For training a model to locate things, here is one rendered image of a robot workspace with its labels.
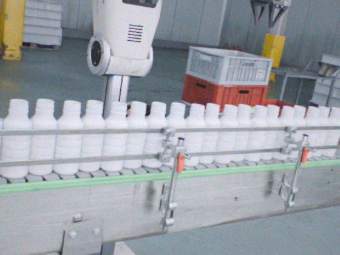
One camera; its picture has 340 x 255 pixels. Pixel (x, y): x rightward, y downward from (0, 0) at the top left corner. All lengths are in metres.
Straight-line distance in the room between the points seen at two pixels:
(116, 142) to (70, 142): 0.11
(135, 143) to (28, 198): 0.29
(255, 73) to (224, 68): 0.39
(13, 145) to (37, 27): 9.69
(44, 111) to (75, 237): 0.31
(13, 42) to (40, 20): 2.00
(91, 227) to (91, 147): 0.19
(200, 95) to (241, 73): 0.36
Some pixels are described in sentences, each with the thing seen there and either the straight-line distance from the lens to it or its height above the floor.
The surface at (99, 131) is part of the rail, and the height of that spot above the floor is 1.11.
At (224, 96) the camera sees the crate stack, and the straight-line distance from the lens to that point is 3.68.
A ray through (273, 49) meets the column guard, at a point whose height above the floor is 0.78.
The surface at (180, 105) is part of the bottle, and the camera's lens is 1.21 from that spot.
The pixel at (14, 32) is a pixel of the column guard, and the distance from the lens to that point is 8.79.
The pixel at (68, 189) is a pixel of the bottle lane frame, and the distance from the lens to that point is 1.08.
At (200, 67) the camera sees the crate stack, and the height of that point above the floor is 0.97.
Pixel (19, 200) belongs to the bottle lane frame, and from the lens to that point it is 1.05.
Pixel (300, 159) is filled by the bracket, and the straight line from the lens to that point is 1.45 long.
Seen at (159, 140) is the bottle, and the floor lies 1.08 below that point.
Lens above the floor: 1.41
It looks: 15 degrees down
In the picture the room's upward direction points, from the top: 10 degrees clockwise
